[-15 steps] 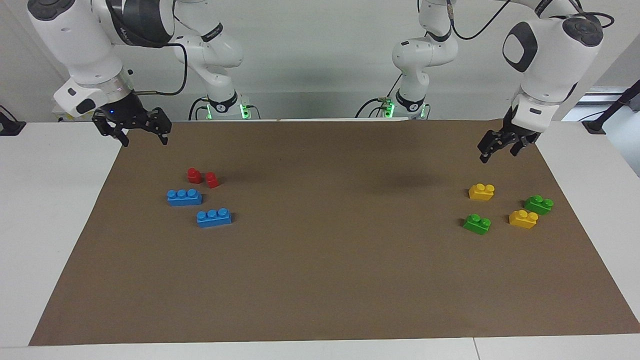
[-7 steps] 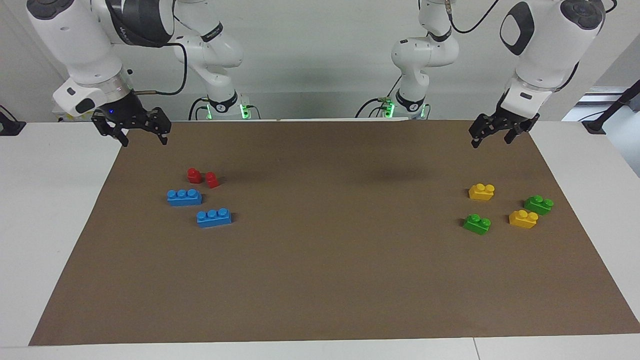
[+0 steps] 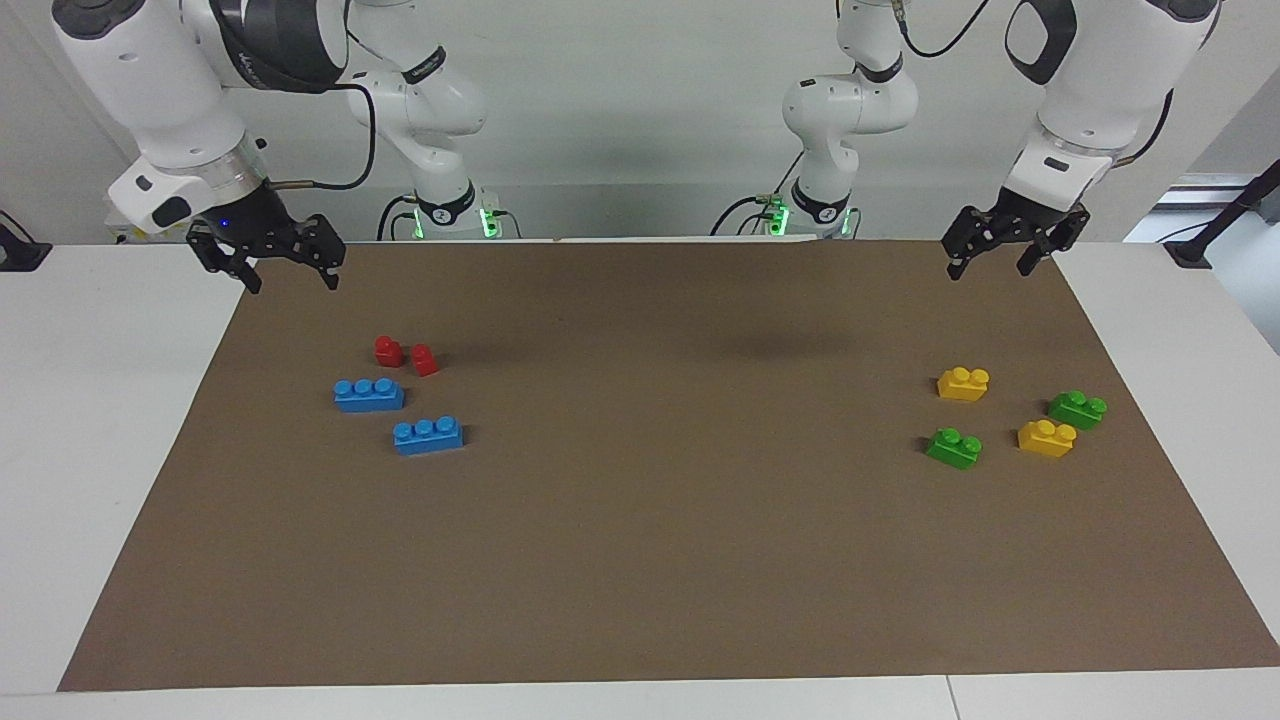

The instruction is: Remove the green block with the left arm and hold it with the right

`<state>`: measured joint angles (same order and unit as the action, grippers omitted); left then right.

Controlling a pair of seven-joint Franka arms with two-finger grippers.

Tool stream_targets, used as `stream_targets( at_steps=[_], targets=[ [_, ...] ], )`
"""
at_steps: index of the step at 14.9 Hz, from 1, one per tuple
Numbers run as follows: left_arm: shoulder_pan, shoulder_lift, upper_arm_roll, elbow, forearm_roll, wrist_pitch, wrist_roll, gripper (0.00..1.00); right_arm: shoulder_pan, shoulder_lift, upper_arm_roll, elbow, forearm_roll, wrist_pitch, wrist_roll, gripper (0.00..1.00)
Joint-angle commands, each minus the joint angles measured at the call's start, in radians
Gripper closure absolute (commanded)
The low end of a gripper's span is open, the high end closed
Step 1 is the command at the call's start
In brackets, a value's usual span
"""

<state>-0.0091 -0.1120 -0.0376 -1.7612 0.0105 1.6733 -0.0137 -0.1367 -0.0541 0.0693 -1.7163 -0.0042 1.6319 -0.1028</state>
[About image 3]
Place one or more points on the white box with yellow label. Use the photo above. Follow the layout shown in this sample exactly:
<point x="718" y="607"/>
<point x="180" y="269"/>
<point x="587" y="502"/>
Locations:
<point x="128" y="237"/>

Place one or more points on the black clamp stand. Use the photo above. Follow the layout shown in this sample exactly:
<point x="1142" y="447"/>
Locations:
<point x="1190" y="250"/>
<point x="20" y="255"/>

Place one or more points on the green two-stud toy block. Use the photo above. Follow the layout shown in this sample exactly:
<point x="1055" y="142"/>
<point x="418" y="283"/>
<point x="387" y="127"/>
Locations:
<point x="1076" y="412"/>
<point x="953" y="450"/>

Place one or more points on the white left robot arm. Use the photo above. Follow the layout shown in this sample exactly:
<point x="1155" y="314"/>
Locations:
<point x="1090" y="80"/>

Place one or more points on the blue three-stud toy block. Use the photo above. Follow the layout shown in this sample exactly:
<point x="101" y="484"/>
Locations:
<point x="368" y="398"/>
<point x="428" y="440"/>

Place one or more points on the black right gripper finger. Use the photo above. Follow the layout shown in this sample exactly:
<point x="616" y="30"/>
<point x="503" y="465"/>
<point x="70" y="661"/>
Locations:
<point x="225" y="258"/>
<point x="328" y="247"/>

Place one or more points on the red small toy block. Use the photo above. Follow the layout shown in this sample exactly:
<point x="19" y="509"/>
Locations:
<point x="425" y="361"/>
<point x="388" y="352"/>

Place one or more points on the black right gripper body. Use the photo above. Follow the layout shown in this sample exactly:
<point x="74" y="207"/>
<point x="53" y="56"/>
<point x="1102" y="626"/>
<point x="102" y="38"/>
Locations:
<point x="258" y="222"/>

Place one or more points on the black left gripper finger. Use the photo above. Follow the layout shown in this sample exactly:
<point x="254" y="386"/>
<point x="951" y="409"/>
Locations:
<point x="1058" y="240"/>
<point x="965" y="240"/>

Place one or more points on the brown table mat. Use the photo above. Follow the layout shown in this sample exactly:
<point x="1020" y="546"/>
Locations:
<point x="640" y="560"/>

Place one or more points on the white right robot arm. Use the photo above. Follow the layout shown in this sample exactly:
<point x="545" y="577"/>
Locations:
<point x="150" y="70"/>

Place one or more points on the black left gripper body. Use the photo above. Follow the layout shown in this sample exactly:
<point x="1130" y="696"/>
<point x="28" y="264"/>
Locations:
<point x="1030" y="215"/>

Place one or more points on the yellow two-stud toy block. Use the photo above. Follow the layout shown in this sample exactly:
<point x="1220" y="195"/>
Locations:
<point x="962" y="387"/>
<point x="1045" y="441"/>

